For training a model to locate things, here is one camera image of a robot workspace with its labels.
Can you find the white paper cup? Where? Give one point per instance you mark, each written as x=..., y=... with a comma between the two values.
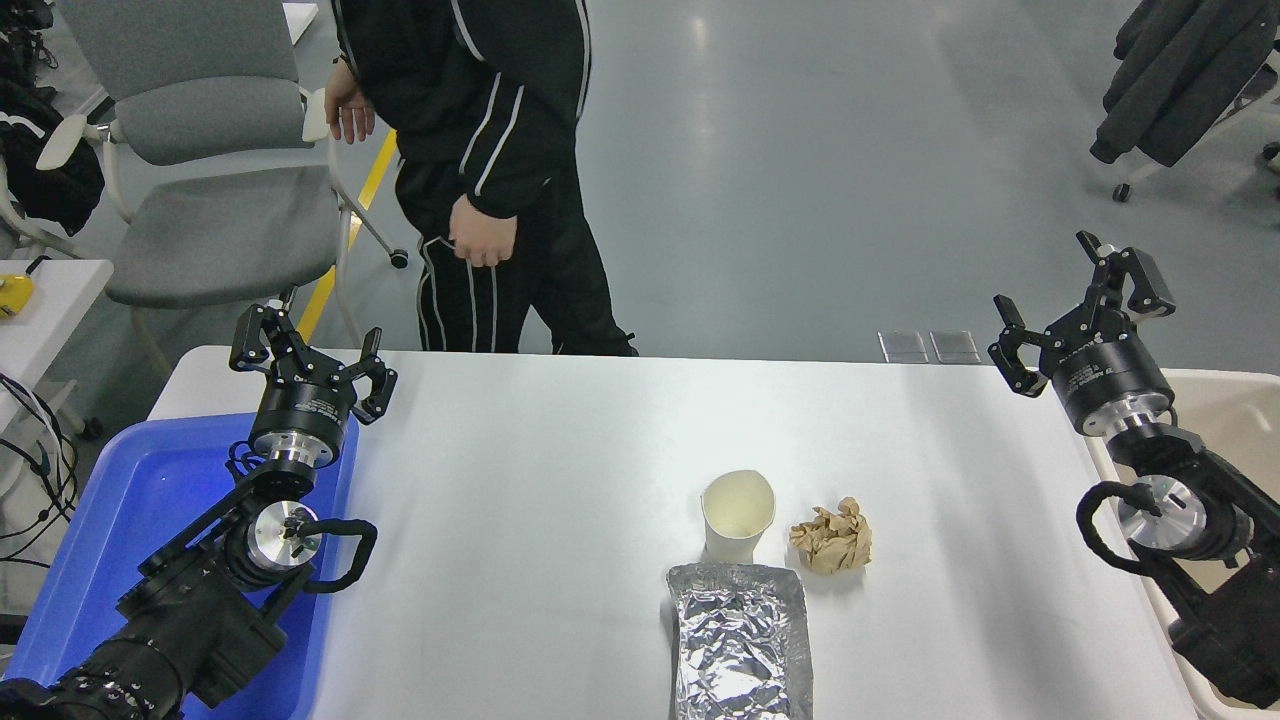
x=735, y=530

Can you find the dark coat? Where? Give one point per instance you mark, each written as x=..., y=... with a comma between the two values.
x=1180, y=70

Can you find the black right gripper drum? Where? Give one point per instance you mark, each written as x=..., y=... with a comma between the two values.
x=1110, y=378

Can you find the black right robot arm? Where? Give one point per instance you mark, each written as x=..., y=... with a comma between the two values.
x=1225, y=610

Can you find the person's right hand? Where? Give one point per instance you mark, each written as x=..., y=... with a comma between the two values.
x=350, y=108

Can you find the crumpled tan paper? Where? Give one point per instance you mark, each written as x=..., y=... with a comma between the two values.
x=832, y=540

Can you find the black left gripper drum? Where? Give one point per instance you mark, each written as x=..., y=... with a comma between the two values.
x=305, y=410

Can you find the person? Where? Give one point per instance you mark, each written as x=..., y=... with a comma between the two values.
x=500, y=110

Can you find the silver foil tray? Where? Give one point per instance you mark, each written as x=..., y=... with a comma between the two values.
x=740, y=640

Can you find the yellow handheld device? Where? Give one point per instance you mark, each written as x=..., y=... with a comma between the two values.
x=12, y=293

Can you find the white rolling chair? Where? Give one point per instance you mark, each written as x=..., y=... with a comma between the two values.
x=1150, y=173

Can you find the white side table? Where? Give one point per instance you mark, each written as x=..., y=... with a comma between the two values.
x=60, y=300

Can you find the blue plastic tray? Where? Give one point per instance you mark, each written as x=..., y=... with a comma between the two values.
x=110, y=520

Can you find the person's left hand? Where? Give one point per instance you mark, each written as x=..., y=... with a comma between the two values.
x=482, y=240

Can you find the grey office chair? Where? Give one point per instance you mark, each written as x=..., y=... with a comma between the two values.
x=220, y=230

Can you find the large pale bin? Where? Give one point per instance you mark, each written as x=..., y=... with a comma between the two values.
x=1225, y=400

